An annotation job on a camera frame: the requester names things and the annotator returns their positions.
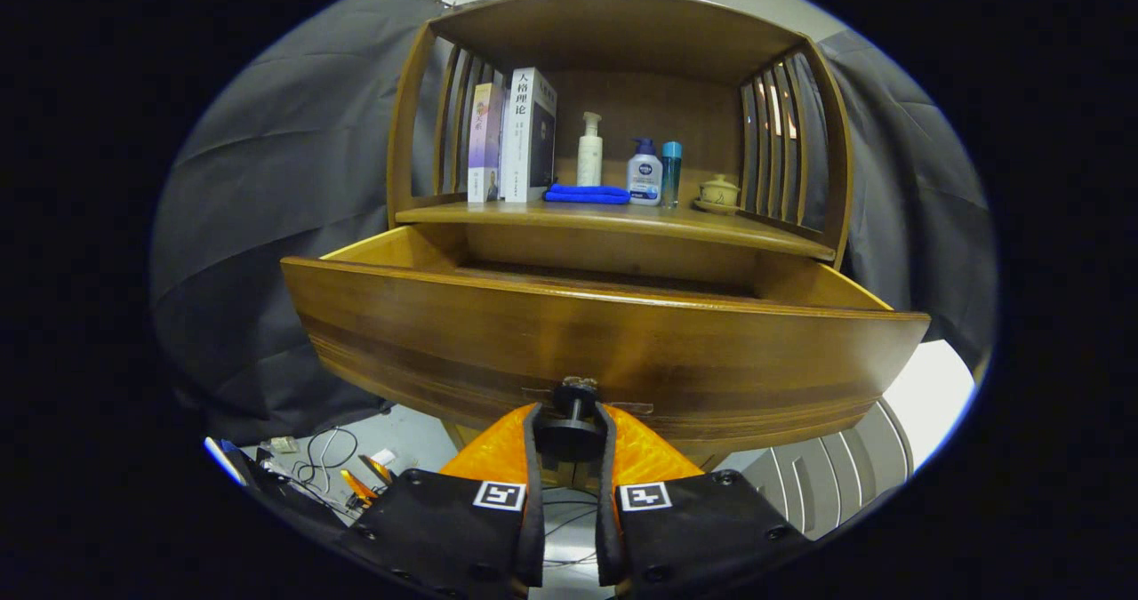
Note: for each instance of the black backdrop cloth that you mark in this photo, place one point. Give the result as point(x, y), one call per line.
point(267, 227)

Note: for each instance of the wooden countertop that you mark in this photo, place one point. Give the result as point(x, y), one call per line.
point(622, 220)

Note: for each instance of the teal slim bottle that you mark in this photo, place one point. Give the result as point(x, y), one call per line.
point(671, 173)

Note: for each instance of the white book dark portrait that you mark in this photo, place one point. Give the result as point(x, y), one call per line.
point(520, 138)

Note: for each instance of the purple book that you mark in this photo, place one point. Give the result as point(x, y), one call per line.
point(484, 138)

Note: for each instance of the white bottle blue cap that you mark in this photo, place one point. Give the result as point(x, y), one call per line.
point(645, 178)

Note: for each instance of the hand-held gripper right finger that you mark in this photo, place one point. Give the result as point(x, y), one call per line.
point(606, 493)

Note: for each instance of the brown wooden cabinet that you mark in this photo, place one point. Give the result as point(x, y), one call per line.
point(640, 111)

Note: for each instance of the brown wooden drawer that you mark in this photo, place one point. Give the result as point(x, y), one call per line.
point(622, 342)

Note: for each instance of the white table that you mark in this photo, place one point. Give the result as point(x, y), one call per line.
point(929, 396)

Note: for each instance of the blue folded cloth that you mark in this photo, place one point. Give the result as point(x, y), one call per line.
point(587, 194)

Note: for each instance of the white pump bottle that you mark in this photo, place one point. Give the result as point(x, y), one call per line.
point(589, 156)

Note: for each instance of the yellow lidded teacup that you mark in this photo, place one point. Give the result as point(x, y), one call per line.
point(718, 196)

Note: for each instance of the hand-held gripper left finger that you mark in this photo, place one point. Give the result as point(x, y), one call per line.
point(533, 493)

